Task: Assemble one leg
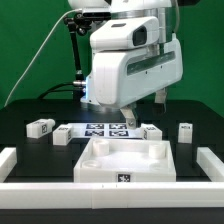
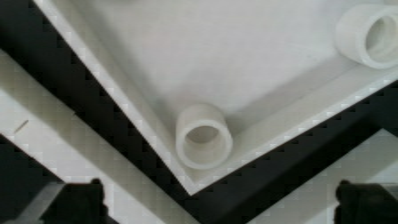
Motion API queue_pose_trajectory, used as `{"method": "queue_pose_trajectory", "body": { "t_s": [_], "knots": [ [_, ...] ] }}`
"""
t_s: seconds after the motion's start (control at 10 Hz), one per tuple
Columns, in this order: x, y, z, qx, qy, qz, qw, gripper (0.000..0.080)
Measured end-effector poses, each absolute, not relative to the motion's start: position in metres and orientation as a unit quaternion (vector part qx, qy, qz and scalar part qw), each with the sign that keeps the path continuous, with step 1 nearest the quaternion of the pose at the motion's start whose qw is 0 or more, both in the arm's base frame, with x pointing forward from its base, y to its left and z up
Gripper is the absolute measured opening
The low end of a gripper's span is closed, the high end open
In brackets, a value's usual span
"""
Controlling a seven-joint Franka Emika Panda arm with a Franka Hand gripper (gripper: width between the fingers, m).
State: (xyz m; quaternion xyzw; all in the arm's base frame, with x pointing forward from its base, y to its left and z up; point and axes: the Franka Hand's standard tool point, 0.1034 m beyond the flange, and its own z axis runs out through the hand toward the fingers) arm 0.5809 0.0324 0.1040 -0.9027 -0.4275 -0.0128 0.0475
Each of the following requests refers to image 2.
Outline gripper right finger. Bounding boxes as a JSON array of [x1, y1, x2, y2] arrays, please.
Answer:
[[335, 180, 398, 224]]

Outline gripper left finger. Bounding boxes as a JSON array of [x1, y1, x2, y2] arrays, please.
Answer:
[[15, 178, 120, 224]]

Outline white square table top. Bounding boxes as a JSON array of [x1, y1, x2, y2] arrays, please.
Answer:
[[34, 0, 398, 193]]

